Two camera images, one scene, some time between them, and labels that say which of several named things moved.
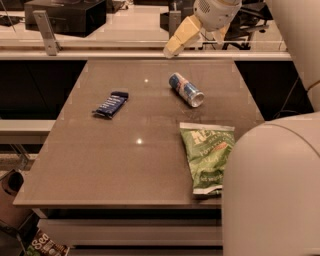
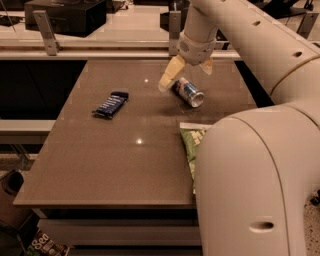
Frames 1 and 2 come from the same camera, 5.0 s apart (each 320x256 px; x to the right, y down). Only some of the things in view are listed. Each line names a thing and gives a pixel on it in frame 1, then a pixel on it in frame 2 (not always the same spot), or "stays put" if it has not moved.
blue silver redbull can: (186, 89) stays put
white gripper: (216, 15) → (197, 51)
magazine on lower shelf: (43, 245) stays put
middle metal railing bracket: (175, 21) stays put
